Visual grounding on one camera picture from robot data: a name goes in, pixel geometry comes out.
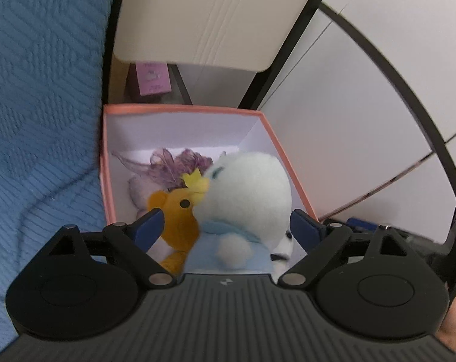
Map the pink storage box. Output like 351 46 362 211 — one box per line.
100 103 319 242

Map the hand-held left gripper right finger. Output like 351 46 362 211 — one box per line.
277 208 411 287

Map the black curved metal bar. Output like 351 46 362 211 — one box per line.
318 2 456 212

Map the white and blue plush toy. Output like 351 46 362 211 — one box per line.
185 151 293 274

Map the orange bear plush toy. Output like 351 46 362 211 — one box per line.
147 170 210 276

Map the pink packet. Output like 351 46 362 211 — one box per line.
135 62 172 97

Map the blue quilted sofa cover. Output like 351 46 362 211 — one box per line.
0 0 117 336

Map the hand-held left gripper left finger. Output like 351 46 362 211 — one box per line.
47 207 178 287

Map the panda plush toy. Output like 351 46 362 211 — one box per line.
269 230 308 283

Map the white cabinet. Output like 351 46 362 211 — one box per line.
258 0 456 242

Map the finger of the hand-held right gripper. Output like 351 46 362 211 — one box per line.
322 216 381 234

